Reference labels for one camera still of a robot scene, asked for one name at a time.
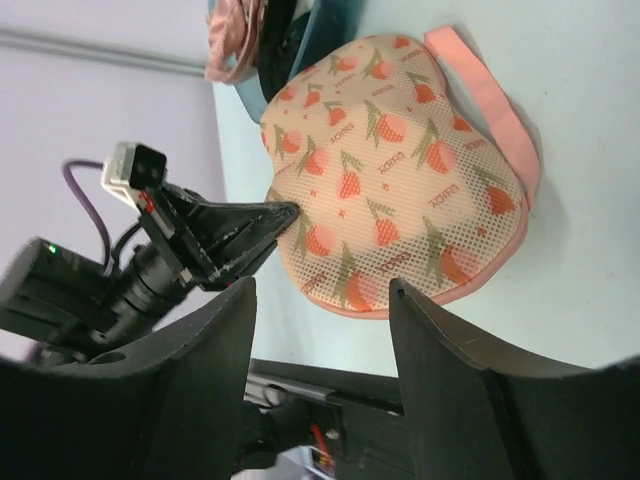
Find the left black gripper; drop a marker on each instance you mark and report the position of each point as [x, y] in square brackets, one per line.
[181, 223]

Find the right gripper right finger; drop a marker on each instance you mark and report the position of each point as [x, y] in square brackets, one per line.
[478, 407]

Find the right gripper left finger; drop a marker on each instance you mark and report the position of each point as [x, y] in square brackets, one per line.
[167, 406]

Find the floral mesh laundry bag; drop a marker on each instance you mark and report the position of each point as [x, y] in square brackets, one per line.
[406, 160]

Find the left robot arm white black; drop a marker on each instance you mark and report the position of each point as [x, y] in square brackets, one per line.
[68, 304]

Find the black bra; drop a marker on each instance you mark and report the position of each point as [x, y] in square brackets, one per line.
[284, 45]

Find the pink bra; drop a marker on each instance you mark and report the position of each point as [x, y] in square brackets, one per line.
[234, 34]

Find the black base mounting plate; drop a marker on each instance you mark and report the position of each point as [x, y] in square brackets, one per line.
[354, 421]

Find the teal plastic basin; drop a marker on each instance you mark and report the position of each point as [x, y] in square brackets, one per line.
[334, 24]

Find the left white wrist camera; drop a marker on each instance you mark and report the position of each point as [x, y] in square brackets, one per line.
[132, 168]

